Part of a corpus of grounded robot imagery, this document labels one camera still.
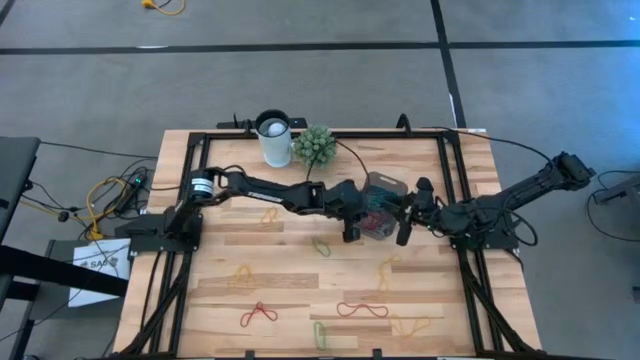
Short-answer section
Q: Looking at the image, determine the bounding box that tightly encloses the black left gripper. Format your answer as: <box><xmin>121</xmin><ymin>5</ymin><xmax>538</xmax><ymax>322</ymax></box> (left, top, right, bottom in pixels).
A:
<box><xmin>323</xmin><ymin>179</ymin><xmax>370</xmax><ymax>245</ymax></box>

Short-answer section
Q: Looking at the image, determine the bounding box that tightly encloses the artificial plant in patterned pot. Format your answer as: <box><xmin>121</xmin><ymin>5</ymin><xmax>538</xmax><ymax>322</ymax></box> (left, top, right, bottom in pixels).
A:
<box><xmin>291</xmin><ymin>124</ymin><xmax>338</xmax><ymax>169</ymax></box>

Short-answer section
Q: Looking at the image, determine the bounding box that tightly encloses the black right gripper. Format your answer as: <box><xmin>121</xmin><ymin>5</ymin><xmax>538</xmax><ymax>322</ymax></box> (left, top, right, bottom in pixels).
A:
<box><xmin>396</xmin><ymin>177</ymin><xmax>444</xmax><ymax>247</ymax></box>

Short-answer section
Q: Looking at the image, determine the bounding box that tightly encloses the yellow coiled floor cable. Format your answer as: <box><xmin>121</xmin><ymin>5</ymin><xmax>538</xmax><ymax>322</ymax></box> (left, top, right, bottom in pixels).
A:
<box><xmin>19</xmin><ymin>176</ymin><xmax>130</xmax><ymax>242</ymax></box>

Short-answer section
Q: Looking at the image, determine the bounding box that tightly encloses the teal rubber band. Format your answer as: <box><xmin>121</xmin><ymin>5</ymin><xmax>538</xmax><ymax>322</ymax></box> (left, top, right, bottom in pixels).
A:
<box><xmin>369</xmin><ymin>185</ymin><xmax>401</xmax><ymax>211</ymax></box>

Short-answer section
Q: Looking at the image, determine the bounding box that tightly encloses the black power strip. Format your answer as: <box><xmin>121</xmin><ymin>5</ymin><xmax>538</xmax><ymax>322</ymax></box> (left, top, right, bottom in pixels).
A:
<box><xmin>113</xmin><ymin>171</ymin><xmax>150</xmax><ymax>217</ymax></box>

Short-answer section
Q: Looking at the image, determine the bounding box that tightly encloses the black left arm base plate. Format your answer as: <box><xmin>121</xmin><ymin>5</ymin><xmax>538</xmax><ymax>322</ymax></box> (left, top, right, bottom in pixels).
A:
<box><xmin>113</xmin><ymin>212</ymin><xmax>205</xmax><ymax>255</ymax></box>

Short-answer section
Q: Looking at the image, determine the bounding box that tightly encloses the grey translucent plastic bin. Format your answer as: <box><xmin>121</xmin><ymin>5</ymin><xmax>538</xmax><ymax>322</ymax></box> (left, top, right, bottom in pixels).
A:
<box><xmin>360</xmin><ymin>170</ymin><xmax>410</xmax><ymax>242</ymax></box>

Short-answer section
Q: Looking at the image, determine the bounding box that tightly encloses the tall white insulated tumbler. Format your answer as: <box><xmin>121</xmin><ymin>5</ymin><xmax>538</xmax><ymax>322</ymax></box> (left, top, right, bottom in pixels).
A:
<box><xmin>255</xmin><ymin>108</ymin><xmax>294</xmax><ymax>169</ymax></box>

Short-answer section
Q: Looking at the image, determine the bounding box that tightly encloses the green rubber band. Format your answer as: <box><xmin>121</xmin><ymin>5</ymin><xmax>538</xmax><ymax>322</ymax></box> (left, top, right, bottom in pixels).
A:
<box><xmin>312</xmin><ymin>320</ymin><xmax>328</xmax><ymax>352</ymax></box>
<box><xmin>311</xmin><ymin>236</ymin><xmax>333</xmax><ymax>258</ymax></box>

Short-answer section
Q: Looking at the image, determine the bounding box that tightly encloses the red rubber band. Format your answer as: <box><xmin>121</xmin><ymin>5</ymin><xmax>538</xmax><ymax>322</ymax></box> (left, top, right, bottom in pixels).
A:
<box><xmin>335</xmin><ymin>301</ymin><xmax>390</xmax><ymax>320</ymax></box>
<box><xmin>239</xmin><ymin>301</ymin><xmax>280</xmax><ymax>329</ymax></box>
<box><xmin>360</xmin><ymin>209</ymin><xmax>396</xmax><ymax>236</ymax></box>

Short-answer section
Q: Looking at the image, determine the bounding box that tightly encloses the dark grey desk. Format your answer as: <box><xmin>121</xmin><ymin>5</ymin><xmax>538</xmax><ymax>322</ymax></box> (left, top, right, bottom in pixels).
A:
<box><xmin>0</xmin><ymin>135</ymin><xmax>42</xmax><ymax>244</ymax></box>

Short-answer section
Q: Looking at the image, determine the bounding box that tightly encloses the black aluminium table frame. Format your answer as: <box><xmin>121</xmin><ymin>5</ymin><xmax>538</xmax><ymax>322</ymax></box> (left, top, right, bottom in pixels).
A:
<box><xmin>113</xmin><ymin>113</ymin><xmax>544</xmax><ymax>360</ymax></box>

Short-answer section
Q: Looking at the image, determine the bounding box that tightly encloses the yellow floor cable with plug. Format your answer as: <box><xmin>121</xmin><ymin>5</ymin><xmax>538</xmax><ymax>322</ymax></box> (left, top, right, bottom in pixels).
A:
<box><xmin>140</xmin><ymin>0</ymin><xmax>187</xmax><ymax>17</ymax></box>

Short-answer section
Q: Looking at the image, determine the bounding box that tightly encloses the white printed paper sheet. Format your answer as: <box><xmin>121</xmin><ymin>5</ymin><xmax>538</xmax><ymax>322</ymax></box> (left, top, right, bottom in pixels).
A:
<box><xmin>67</xmin><ymin>237</ymin><xmax>133</xmax><ymax>309</ymax></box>

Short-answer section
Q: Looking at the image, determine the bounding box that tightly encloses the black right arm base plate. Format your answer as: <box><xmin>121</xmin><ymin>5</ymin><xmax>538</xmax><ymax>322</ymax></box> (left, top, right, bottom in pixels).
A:
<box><xmin>448</xmin><ymin>219</ymin><xmax>521</xmax><ymax>252</ymax></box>

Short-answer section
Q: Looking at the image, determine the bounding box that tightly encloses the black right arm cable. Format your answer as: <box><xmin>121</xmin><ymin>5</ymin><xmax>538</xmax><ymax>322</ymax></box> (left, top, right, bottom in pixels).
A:
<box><xmin>419</xmin><ymin>126</ymin><xmax>555</xmax><ymax>166</ymax></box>

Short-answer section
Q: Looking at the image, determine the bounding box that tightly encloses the thin black floor cable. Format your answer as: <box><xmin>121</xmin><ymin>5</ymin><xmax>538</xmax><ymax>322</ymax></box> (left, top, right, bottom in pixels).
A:
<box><xmin>39</xmin><ymin>141</ymin><xmax>160</xmax><ymax>161</ymax></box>

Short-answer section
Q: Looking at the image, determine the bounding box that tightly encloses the grey stand foot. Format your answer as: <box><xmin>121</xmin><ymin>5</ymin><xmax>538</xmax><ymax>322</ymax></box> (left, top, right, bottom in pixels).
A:
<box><xmin>593</xmin><ymin>175</ymin><xmax>640</xmax><ymax>205</ymax></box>

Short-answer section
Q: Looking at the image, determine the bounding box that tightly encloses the black metal beam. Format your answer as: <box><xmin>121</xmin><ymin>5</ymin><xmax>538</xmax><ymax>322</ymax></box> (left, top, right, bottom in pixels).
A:
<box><xmin>0</xmin><ymin>243</ymin><xmax>130</xmax><ymax>299</ymax></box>

